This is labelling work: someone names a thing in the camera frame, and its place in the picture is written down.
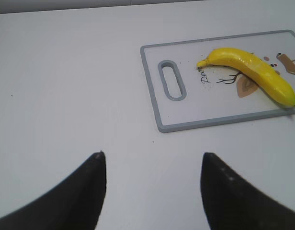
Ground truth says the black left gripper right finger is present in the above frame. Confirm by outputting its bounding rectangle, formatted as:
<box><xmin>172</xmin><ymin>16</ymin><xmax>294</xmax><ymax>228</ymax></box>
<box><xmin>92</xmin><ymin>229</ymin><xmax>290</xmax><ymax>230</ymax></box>
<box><xmin>200</xmin><ymin>152</ymin><xmax>295</xmax><ymax>230</ymax></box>

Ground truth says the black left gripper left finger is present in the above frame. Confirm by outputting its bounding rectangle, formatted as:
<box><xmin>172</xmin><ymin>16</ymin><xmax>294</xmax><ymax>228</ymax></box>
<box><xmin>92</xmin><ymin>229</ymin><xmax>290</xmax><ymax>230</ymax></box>
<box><xmin>0</xmin><ymin>151</ymin><xmax>106</xmax><ymax>230</ymax></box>

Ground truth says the white grey-rimmed cutting board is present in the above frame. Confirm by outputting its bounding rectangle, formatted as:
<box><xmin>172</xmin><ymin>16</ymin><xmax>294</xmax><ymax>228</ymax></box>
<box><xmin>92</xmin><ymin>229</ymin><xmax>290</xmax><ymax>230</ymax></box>
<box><xmin>140</xmin><ymin>30</ymin><xmax>295</xmax><ymax>133</ymax></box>

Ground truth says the yellow plastic banana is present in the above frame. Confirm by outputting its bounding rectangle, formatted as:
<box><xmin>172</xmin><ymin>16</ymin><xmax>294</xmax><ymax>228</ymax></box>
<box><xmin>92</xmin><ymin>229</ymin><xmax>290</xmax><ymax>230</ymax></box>
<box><xmin>196</xmin><ymin>47</ymin><xmax>295</xmax><ymax>107</ymax></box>

